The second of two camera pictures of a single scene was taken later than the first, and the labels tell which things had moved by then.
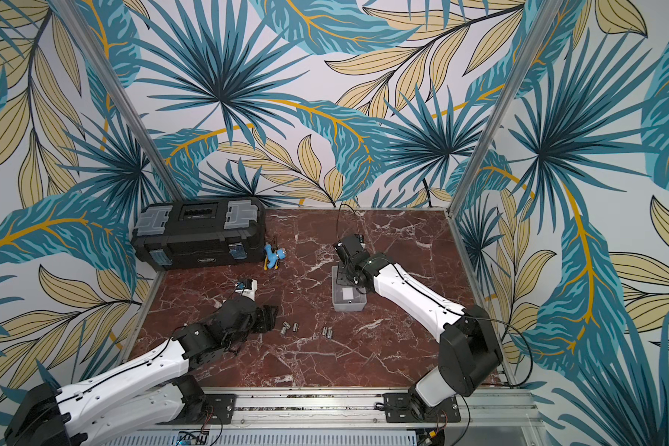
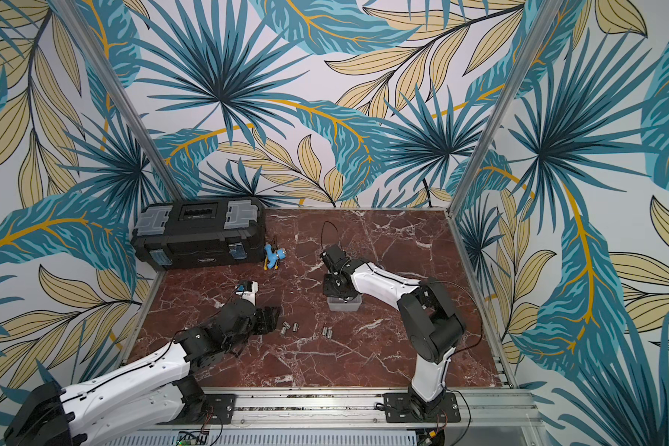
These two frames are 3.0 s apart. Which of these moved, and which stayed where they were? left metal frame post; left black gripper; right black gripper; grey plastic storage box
Moved: right black gripper
Stayed: grey plastic storage box; left black gripper; left metal frame post
